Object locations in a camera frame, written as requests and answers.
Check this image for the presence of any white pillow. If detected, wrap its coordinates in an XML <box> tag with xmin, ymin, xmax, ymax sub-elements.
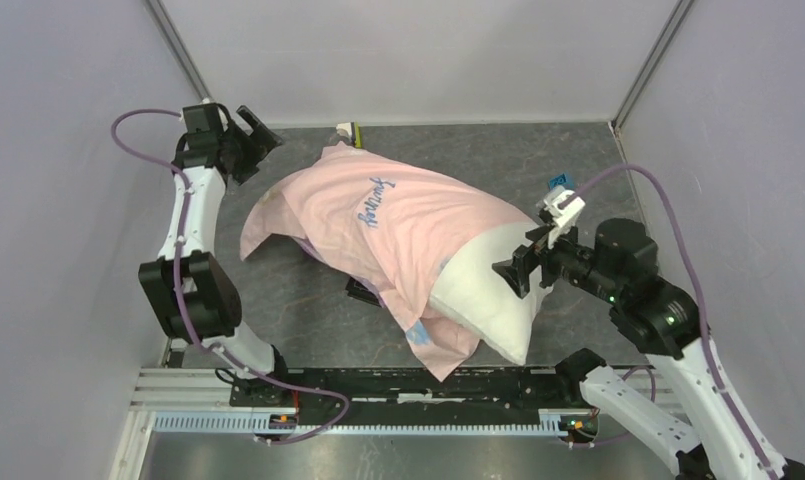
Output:
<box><xmin>429</xmin><ymin>220</ymin><xmax>553</xmax><ymax>365</ymax></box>

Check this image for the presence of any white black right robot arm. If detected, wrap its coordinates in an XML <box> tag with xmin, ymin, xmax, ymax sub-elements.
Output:
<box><xmin>492</xmin><ymin>218</ymin><xmax>805</xmax><ymax>479</ymax></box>

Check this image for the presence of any black white chessboard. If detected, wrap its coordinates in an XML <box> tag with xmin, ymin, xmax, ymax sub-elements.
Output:
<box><xmin>345</xmin><ymin>277</ymin><xmax>383</xmax><ymax>308</ymax></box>

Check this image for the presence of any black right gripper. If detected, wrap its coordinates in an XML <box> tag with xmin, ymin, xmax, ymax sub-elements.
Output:
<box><xmin>492</xmin><ymin>213</ymin><xmax>624</xmax><ymax>302</ymax></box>

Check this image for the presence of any white yellow purple toy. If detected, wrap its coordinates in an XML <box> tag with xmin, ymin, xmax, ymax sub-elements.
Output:
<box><xmin>335</xmin><ymin>122</ymin><xmax>363</xmax><ymax>149</ymax></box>

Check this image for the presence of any small blue block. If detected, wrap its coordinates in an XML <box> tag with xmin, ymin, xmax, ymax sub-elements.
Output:
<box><xmin>548</xmin><ymin>173</ymin><xmax>575</xmax><ymax>191</ymax></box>

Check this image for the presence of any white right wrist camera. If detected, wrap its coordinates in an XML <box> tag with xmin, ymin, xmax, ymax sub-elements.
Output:
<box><xmin>537</xmin><ymin>185</ymin><xmax>585</xmax><ymax>249</ymax></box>

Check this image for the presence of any pink printed pillowcase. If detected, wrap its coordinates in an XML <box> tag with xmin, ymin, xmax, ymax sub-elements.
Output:
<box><xmin>240</xmin><ymin>144</ymin><xmax>534</xmax><ymax>380</ymax></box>

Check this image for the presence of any grey slotted cable duct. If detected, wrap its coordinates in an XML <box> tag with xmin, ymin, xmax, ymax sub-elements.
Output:
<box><xmin>153</xmin><ymin>411</ymin><xmax>595</xmax><ymax>438</ymax></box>

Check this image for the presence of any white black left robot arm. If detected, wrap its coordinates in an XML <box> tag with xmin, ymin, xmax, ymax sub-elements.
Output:
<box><xmin>138</xmin><ymin>101</ymin><xmax>292</xmax><ymax>408</ymax></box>

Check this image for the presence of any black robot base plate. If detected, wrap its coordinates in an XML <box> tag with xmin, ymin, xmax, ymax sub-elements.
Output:
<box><xmin>215</xmin><ymin>367</ymin><xmax>589</xmax><ymax>429</ymax></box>

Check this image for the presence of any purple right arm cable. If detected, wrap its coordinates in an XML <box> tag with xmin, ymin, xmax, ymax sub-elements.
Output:
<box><xmin>567</xmin><ymin>163</ymin><xmax>784</xmax><ymax>480</ymax></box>

